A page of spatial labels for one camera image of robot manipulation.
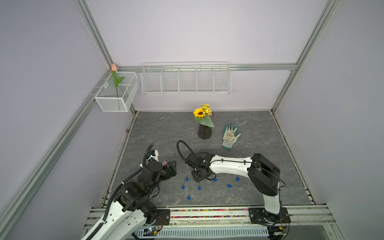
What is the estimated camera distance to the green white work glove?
1.02 metres

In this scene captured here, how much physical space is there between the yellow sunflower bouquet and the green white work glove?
0.77ft

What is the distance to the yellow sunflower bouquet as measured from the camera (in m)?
0.86
